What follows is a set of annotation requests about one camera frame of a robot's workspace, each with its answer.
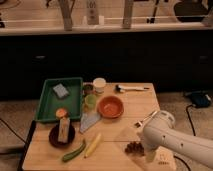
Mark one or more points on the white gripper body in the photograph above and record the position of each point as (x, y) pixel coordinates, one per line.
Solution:
(150, 155)

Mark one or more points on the dark purple grape bunch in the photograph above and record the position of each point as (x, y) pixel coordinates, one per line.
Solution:
(134, 148)

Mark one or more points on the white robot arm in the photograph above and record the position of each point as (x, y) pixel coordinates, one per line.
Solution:
(158, 131)

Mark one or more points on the red orange bowl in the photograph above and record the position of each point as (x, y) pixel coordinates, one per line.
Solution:
(110, 107)

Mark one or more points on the small dark bowl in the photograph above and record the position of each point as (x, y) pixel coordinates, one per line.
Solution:
(88, 89)

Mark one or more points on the metal fork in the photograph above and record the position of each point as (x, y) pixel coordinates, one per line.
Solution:
(141, 122)

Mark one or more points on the yellow banana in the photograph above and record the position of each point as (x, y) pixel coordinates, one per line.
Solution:
(92, 146)

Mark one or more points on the grey blue cloth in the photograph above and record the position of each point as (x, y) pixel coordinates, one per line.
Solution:
(88, 120)

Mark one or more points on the black power adapter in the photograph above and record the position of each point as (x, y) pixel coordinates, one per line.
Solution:
(200, 100)

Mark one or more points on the light green cup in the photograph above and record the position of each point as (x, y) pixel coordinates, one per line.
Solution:
(90, 101)

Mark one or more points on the green cucumber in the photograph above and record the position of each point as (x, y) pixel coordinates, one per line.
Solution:
(75, 153)

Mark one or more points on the white cup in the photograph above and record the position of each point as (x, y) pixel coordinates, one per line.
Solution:
(99, 84)

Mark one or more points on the beige box on plate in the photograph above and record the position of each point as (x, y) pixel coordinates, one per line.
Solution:
(64, 130)

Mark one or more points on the dark round plate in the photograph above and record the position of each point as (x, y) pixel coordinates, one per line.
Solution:
(53, 137)

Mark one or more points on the orange fruit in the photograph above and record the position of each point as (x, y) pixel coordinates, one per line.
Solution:
(61, 112)

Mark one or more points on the green plastic tray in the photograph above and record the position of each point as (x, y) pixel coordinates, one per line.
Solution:
(49, 101)

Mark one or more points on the blue grey sponge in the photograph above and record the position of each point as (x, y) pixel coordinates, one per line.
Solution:
(60, 91)

